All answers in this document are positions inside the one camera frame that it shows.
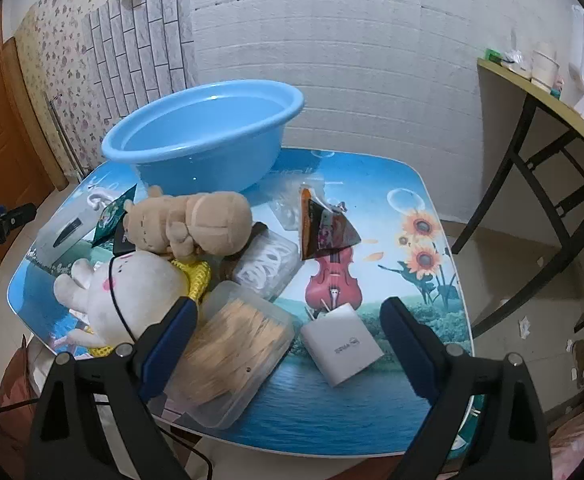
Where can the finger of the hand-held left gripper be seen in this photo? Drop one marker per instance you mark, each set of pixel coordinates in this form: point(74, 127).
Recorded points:
point(19, 215)

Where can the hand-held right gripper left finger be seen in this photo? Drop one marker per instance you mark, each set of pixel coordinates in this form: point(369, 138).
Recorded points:
point(166, 355)

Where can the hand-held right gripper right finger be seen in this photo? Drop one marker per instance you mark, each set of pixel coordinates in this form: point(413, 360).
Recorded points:
point(412, 355)

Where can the white pack with black item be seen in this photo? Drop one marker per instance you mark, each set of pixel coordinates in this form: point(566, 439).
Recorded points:
point(61, 235)

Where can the white plush toy yellow scarf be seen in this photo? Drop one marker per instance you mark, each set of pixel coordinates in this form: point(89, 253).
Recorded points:
point(141, 290)

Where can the clear box of toothpicks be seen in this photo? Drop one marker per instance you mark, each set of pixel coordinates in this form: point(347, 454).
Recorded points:
point(237, 345)

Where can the white charger block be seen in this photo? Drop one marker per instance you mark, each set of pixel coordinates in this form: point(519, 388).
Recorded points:
point(339, 347)

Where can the green packet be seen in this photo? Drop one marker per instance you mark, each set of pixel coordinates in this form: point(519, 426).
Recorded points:
point(109, 215)

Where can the clear box of cotton swabs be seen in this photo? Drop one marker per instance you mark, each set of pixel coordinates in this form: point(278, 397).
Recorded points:
point(267, 270)

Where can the brown plush toy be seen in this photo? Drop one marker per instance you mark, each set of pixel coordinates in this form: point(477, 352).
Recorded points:
point(211, 220)

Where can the orange black snack packet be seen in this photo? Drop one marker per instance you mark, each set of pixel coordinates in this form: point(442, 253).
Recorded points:
point(322, 230)

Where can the blue plastic basin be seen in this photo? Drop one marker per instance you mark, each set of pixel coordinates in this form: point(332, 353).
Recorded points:
point(196, 160)

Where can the clear plastic bag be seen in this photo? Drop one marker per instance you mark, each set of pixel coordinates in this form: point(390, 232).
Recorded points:
point(287, 205)

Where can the wooden door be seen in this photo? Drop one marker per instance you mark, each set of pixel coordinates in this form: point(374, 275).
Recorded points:
point(1, 135)

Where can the yellow desk with black legs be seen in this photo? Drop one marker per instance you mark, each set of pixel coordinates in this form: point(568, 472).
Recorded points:
point(572, 119)

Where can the small green item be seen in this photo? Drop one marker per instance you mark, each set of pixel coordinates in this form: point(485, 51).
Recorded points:
point(492, 55)

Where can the white cup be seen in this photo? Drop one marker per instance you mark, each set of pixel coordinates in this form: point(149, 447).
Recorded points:
point(544, 67)

